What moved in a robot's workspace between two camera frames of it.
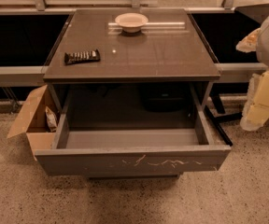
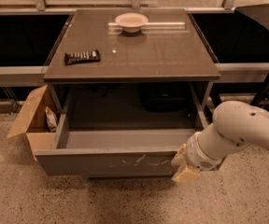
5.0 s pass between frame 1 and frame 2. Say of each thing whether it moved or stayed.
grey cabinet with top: stayed
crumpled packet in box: stayed
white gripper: moved
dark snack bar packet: stayed
